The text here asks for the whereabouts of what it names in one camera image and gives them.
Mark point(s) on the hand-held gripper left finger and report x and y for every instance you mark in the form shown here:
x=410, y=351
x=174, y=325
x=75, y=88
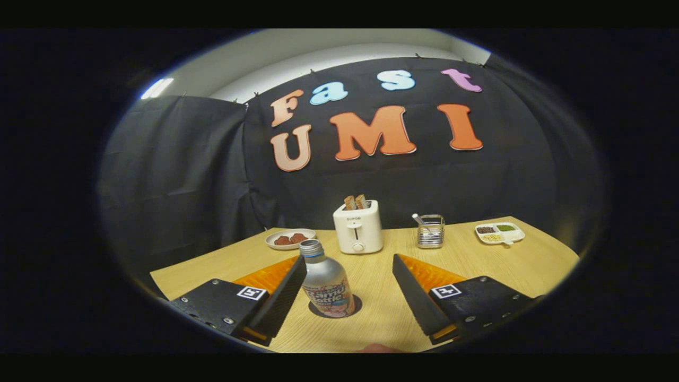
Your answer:
x=284, y=297

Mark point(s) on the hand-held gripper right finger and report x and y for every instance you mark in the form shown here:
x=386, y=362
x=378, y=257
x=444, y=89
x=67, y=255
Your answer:
x=414, y=294

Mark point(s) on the silver juice bottle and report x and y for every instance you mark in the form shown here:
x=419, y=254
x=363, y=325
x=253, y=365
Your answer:
x=324, y=281

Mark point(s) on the dark brown round coaster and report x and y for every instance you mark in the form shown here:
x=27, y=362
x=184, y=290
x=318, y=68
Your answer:
x=357, y=306

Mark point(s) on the wooden table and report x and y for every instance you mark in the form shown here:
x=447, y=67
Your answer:
x=382, y=276

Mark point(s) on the small white round plate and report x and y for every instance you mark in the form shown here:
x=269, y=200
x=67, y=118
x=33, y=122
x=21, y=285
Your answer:
x=273, y=245

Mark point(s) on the red-brown food piece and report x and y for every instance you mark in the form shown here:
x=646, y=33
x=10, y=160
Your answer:
x=282, y=240
x=298, y=237

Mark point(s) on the clear utensil holder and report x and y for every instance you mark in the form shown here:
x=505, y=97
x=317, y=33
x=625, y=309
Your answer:
x=431, y=236

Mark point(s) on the white toaster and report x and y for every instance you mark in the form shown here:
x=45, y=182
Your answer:
x=360, y=228

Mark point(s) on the brown toast slice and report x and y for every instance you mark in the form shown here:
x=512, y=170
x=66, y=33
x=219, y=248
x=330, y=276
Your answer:
x=362, y=201
x=349, y=202

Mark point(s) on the white divided dish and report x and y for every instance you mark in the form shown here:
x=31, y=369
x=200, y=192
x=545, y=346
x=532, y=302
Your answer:
x=512, y=235

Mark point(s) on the double strip ceiling light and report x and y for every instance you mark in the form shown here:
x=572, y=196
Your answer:
x=157, y=88

